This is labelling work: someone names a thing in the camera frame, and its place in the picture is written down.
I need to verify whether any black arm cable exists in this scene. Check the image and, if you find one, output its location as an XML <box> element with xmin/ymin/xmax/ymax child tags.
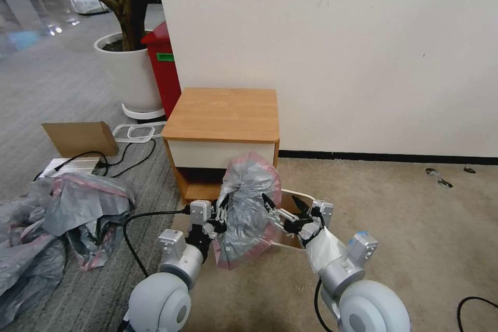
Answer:
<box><xmin>313</xmin><ymin>277</ymin><xmax>332</xmax><ymax>332</ymax></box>
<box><xmin>122</xmin><ymin>209</ymin><xmax>192</xmax><ymax>279</ymax></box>

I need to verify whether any grey garbage bag pink trim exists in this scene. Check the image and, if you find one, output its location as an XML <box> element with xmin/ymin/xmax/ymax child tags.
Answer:
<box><xmin>211</xmin><ymin>149</ymin><xmax>283</xmax><ymax>271</ymax></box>

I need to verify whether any brown cardboard sheet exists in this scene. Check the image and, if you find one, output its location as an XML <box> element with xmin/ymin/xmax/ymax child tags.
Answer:
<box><xmin>41</xmin><ymin>120</ymin><xmax>120</xmax><ymax>159</ymax></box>

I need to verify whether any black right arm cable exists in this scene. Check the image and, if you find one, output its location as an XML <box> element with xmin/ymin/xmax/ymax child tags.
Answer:
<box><xmin>313</xmin><ymin>277</ymin><xmax>332</xmax><ymax>332</ymax></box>

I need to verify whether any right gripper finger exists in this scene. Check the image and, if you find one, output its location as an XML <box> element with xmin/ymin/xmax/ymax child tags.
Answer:
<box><xmin>291</xmin><ymin>196</ymin><xmax>313</xmax><ymax>226</ymax></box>
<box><xmin>261</xmin><ymin>192</ymin><xmax>299</xmax><ymax>228</ymax></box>

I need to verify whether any black looped floor cable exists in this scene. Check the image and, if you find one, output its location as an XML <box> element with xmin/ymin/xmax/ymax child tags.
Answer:
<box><xmin>456</xmin><ymin>296</ymin><xmax>498</xmax><ymax>332</ymax></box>

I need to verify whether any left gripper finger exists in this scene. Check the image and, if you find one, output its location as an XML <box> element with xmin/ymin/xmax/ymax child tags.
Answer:
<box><xmin>206</xmin><ymin>219</ymin><xmax>229</xmax><ymax>241</ymax></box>
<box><xmin>212</xmin><ymin>193</ymin><xmax>231</xmax><ymax>228</ymax></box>

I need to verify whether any white plastic bag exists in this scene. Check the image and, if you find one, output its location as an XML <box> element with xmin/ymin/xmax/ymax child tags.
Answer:
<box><xmin>71</xmin><ymin>0</ymin><xmax>110</xmax><ymax>16</ymax></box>

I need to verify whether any white flat box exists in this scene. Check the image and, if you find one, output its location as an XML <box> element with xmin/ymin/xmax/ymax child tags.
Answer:
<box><xmin>38</xmin><ymin>156</ymin><xmax>103</xmax><ymax>179</ymax></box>

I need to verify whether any wooden bedside table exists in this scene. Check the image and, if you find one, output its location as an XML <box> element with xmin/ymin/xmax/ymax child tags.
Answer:
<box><xmin>161</xmin><ymin>87</ymin><xmax>281</xmax><ymax>205</ymax></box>

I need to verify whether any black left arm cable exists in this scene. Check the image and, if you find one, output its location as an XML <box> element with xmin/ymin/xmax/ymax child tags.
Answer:
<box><xmin>122</xmin><ymin>209</ymin><xmax>192</xmax><ymax>279</ymax></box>

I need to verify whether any red bin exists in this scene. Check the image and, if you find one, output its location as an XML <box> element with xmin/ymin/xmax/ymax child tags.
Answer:
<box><xmin>140</xmin><ymin>20</ymin><xmax>183</xmax><ymax>121</ymax></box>

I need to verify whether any brown tree trunk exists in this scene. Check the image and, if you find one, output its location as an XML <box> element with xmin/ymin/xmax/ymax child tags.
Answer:
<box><xmin>43</xmin><ymin>0</ymin><xmax>156</xmax><ymax>52</ymax></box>

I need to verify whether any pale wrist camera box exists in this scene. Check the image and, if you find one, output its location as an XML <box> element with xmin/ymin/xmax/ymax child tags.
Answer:
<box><xmin>311</xmin><ymin>199</ymin><xmax>334</xmax><ymax>229</ymax></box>
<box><xmin>189</xmin><ymin>199</ymin><xmax>213</xmax><ymax>228</ymax></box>

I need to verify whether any pile of grey garbage bags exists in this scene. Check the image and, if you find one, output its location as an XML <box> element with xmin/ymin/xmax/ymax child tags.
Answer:
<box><xmin>0</xmin><ymin>171</ymin><xmax>137</xmax><ymax>329</ymax></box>

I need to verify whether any white plant pot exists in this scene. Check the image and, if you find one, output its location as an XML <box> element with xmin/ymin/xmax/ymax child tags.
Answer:
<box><xmin>93</xmin><ymin>30</ymin><xmax>167</xmax><ymax>119</ymax></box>

